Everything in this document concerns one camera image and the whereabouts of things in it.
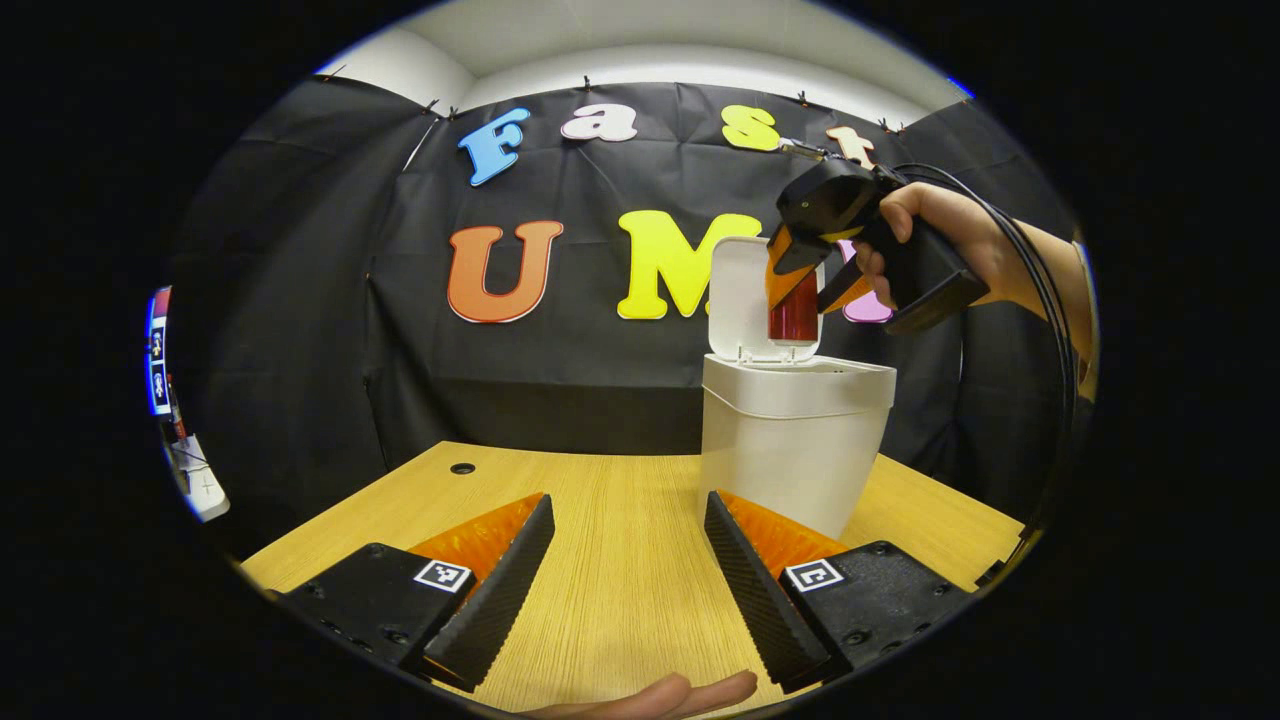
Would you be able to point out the red pop can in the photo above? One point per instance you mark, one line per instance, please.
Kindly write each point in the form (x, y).
(795, 320)

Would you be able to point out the black backdrop cloth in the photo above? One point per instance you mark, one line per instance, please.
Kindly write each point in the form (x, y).
(300, 300)

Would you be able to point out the wooden desktop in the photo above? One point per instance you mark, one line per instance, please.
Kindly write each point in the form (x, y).
(620, 560)

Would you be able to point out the white side table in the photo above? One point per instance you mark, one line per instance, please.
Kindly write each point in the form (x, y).
(203, 490)

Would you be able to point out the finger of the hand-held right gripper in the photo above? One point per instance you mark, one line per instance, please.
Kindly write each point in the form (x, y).
(795, 258)
(835, 295)

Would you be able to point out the bright display screen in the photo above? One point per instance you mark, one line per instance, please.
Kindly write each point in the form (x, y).
(159, 350)

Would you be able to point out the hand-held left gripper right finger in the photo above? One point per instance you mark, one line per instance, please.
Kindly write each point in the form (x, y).
(755, 600)

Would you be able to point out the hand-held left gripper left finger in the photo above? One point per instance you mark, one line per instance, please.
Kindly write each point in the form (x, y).
(495, 600)

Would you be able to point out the white desktop garbage bin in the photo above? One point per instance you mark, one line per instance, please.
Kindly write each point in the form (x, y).
(790, 450)

